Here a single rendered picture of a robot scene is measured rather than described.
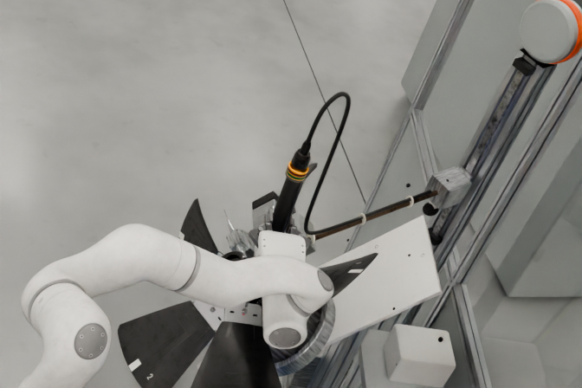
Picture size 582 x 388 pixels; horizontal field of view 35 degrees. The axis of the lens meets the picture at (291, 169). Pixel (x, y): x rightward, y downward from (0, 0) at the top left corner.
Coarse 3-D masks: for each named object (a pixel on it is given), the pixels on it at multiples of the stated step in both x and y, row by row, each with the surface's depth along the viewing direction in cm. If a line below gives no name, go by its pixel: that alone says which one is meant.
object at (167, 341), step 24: (168, 312) 228; (192, 312) 227; (120, 336) 233; (144, 336) 229; (168, 336) 227; (192, 336) 226; (144, 360) 228; (168, 360) 226; (192, 360) 226; (144, 384) 227; (168, 384) 225
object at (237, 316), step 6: (240, 306) 220; (252, 306) 221; (258, 306) 221; (228, 312) 217; (240, 312) 218; (252, 312) 219; (258, 312) 220; (228, 318) 216; (234, 318) 217; (240, 318) 217; (246, 318) 218; (252, 318) 218; (258, 318) 219; (252, 324) 217; (258, 324) 218
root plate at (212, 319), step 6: (198, 306) 227; (204, 306) 227; (210, 306) 227; (204, 312) 227; (210, 312) 227; (216, 312) 226; (222, 312) 226; (204, 318) 227; (210, 318) 227; (216, 318) 226; (222, 318) 226; (210, 324) 227; (216, 324) 226
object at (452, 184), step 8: (432, 176) 240; (440, 176) 240; (448, 176) 241; (456, 176) 242; (464, 176) 243; (472, 176) 243; (432, 184) 241; (440, 184) 239; (448, 184) 238; (456, 184) 239; (464, 184) 240; (440, 192) 239; (448, 192) 237; (456, 192) 240; (464, 192) 243; (432, 200) 242; (440, 200) 240; (448, 200) 240; (456, 200) 243; (440, 208) 241
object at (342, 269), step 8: (368, 256) 214; (376, 256) 212; (336, 264) 217; (344, 264) 214; (360, 264) 209; (368, 264) 208; (328, 272) 209; (336, 272) 208; (344, 272) 207; (360, 272) 204; (336, 280) 204; (344, 280) 203; (352, 280) 202; (336, 288) 200
